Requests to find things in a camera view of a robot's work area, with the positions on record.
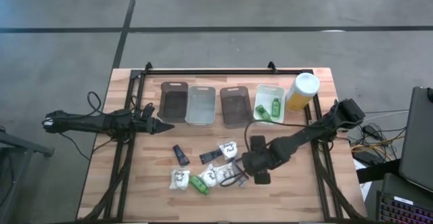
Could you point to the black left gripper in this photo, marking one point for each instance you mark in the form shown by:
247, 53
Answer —
143, 124

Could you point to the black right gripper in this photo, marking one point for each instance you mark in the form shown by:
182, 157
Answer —
258, 161

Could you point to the blue razor clear cap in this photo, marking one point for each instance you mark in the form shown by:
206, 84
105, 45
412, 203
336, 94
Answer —
242, 182

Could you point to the clear vanity pack bag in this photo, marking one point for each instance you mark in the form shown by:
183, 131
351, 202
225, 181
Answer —
228, 149
227, 173
209, 176
179, 179

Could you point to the dark blue tube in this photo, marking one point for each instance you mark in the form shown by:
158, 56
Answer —
181, 154
210, 156

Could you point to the small green bottle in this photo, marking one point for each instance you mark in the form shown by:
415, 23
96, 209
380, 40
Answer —
262, 112
199, 185
276, 107

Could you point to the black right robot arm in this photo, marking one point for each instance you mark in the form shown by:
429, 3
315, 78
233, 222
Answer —
304, 132

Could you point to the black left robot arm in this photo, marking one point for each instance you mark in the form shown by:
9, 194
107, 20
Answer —
84, 122

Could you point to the dark grey plastic bin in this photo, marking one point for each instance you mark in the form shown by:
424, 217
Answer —
173, 104
235, 107

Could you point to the light grey plastic bin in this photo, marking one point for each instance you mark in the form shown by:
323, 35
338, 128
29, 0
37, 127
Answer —
201, 107

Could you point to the white plastic bin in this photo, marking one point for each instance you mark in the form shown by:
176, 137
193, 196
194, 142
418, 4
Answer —
265, 94

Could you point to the yellow canister white lid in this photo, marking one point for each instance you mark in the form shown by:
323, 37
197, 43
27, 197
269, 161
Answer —
302, 93

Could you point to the white paper sheet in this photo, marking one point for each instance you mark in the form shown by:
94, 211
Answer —
362, 181

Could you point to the grey metal stand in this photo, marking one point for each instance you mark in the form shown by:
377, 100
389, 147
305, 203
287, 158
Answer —
20, 149

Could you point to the backlit keyboard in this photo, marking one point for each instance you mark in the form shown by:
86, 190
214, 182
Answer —
402, 214

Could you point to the grey laptop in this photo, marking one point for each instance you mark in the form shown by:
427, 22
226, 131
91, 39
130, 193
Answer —
417, 136

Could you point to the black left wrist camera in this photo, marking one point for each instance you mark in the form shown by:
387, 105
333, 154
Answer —
148, 110

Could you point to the black frame clamp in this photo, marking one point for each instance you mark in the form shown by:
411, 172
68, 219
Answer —
148, 67
272, 67

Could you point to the black aluminium table frame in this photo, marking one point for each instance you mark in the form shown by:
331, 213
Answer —
220, 71

